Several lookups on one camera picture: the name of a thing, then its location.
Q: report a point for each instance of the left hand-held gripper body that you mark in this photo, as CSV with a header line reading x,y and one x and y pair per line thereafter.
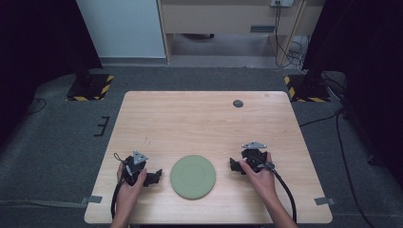
x,y
133,169

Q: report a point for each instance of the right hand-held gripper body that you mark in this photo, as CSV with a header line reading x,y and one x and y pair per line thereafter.
x,y
255,156

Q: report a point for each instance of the person's left hand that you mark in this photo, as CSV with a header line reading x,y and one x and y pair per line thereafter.
x,y
130,194

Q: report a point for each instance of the person's right hand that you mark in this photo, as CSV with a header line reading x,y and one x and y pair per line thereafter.
x,y
263,183

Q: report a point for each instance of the grey tape piece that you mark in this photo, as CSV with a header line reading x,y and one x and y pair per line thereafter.
x,y
324,201
92,199

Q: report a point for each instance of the grey round table grommet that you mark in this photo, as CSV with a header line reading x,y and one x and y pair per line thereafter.
x,y
238,103

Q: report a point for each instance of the black stand with striped base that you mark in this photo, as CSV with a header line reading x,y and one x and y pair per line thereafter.
x,y
309,90
90,87

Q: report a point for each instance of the white cabinet panel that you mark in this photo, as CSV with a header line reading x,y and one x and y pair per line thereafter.
x,y
122,28

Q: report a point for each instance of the dark curtain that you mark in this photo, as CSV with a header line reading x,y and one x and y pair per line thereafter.
x,y
367,63
38,47

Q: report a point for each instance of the grey power outlet box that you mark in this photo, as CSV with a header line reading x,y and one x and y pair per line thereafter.
x,y
281,3

